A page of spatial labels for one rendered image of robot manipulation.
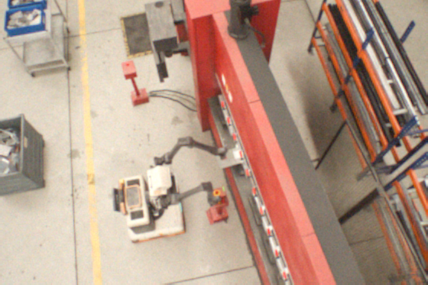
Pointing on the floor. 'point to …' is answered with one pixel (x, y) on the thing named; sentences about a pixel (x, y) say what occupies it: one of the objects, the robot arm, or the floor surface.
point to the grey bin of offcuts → (20, 156)
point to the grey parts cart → (43, 40)
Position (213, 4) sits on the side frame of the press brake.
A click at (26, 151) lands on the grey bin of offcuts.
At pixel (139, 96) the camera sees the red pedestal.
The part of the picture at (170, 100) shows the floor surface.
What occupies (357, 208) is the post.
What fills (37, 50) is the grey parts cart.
